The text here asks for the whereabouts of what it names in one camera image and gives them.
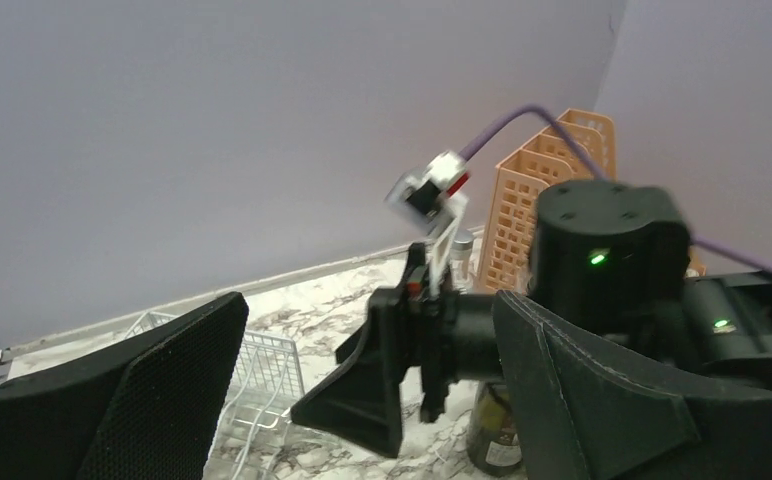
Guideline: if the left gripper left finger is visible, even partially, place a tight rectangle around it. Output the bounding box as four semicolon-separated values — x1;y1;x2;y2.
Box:
0;292;248;479

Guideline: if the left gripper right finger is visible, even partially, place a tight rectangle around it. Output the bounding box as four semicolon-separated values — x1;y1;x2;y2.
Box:
492;291;772;479

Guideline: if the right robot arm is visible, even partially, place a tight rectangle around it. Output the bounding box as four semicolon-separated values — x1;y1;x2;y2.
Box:
291;180;772;479

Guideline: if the clear round liquor bottle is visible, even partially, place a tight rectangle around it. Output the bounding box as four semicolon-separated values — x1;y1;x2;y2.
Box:
450;229;475;293

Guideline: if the peach plastic file organizer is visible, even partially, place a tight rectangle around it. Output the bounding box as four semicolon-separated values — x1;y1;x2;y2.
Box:
463;104;691;304

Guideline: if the white wire wine rack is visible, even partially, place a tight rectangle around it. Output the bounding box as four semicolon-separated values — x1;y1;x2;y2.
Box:
124;311;334;480

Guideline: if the green wine bottle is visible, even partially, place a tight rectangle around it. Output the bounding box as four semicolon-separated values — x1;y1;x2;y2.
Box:
466;382;522;477

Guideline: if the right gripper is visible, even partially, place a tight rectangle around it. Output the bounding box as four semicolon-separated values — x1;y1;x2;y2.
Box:
291;242;492;459

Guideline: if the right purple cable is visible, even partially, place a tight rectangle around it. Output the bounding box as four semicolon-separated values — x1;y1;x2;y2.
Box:
458;103;772;287

